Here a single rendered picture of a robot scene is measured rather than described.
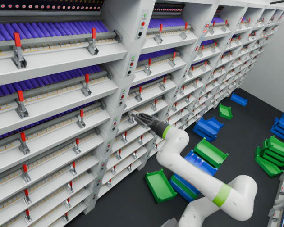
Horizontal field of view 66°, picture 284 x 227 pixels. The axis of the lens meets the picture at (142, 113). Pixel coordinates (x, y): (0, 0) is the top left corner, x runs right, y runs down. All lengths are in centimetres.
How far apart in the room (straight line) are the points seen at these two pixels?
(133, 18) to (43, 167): 77
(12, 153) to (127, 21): 68
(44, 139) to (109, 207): 122
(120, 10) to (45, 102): 47
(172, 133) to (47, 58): 77
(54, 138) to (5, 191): 28
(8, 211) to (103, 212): 97
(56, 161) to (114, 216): 103
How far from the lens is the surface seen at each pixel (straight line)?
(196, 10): 158
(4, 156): 96
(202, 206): 152
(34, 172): 113
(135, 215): 210
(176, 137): 122
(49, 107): 87
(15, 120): 82
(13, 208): 127
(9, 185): 111
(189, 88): 215
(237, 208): 120
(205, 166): 229
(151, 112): 162
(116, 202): 212
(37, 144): 99
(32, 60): 75
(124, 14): 98
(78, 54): 83
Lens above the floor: 181
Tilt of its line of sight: 36 degrees down
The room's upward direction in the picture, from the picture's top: 20 degrees clockwise
